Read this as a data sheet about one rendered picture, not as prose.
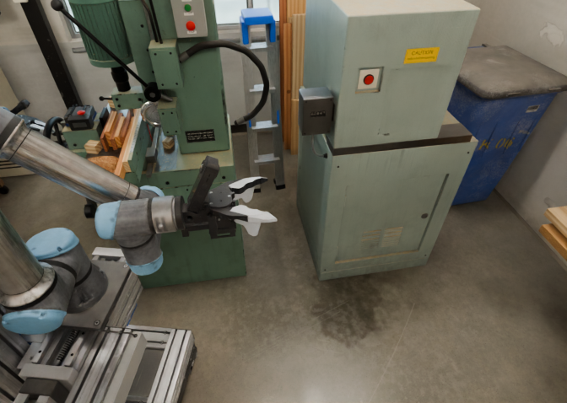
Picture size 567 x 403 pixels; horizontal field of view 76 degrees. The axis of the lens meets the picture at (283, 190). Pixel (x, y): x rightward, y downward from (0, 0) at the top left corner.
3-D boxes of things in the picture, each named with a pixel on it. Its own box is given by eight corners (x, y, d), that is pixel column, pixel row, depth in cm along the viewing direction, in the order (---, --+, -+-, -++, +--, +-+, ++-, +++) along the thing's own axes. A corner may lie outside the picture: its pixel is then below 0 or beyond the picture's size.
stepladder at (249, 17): (248, 182, 272) (232, 9, 203) (281, 178, 276) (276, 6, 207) (251, 195, 259) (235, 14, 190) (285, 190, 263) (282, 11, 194)
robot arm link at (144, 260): (167, 239, 90) (157, 207, 83) (164, 276, 82) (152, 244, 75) (134, 243, 89) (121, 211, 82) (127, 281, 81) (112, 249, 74)
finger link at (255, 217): (278, 237, 73) (239, 224, 77) (277, 213, 70) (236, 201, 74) (270, 246, 71) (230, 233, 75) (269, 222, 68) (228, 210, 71)
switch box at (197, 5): (178, 32, 127) (169, -19, 116) (207, 30, 128) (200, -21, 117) (177, 38, 122) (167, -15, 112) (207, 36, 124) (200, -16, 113)
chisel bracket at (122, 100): (119, 105, 156) (113, 87, 151) (153, 103, 158) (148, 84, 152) (116, 114, 151) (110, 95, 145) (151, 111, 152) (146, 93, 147)
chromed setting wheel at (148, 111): (145, 126, 149) (137, 99, 140) (175, 124, 150) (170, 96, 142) (144, 130, 146) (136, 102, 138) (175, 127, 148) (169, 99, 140)
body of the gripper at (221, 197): (237, 214, 83) (183, 220, 81) (233, 183, 78) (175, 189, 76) (239, 236, 76) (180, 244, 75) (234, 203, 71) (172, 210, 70)
